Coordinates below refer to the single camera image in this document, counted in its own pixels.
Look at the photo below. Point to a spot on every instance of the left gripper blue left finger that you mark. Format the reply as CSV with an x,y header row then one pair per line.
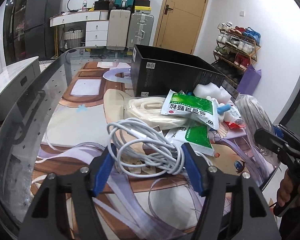
x,y
101,168

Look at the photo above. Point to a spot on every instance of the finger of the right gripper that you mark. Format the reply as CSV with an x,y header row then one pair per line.
x,y
278,132
271,142

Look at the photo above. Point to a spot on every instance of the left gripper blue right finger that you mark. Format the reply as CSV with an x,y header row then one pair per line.
x,y
192,169

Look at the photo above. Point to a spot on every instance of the white rope bundle bag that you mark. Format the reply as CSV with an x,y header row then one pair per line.
x,y
255,117

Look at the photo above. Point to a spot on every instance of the green medicine packet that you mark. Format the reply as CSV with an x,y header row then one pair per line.
x,y
192,107
196,136

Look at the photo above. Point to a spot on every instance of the white plush toy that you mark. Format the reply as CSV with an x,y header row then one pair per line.
x,y
221,108

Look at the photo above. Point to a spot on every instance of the person right hand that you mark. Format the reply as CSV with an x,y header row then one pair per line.
x,y
284,193

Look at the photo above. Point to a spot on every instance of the red white pouch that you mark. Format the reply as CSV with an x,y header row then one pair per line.
x,y
233,118

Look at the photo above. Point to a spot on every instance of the purple bag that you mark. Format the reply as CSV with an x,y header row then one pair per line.
x,y
249,80

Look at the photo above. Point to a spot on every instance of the coiled white tube bag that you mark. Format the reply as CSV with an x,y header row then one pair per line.
x,y
148,110

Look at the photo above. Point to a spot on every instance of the wooden shoe rack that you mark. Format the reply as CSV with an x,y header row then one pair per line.
x,y
237,46

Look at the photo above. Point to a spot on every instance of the black storage box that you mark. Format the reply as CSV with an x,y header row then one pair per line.
x,y
155,71

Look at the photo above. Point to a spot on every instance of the grey side cabinet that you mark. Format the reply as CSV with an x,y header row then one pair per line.
x,y
14,80

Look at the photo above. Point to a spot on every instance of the woven laundry basket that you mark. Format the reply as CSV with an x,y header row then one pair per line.
x,y
73,38

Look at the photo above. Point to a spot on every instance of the beige suitcase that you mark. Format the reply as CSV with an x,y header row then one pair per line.
x,y
118,29

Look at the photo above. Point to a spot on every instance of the white drawer desk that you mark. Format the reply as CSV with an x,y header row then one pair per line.
x,y
97,23

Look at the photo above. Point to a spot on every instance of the silver suitcase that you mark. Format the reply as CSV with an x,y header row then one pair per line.
x,y
140,29

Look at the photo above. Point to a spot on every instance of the wooden door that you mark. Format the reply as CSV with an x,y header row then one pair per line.
x,y
179,24

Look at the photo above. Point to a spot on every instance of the black bag on desk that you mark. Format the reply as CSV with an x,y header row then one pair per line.
x,y
101,5

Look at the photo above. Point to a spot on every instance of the plastic water bottle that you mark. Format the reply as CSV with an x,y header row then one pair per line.
x,y
84,5

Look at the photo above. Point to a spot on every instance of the stacked shoe boxes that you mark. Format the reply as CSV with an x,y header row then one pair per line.
x,y
142,6

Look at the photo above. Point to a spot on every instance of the black refrigerator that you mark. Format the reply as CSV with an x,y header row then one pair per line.
x,y
39,35

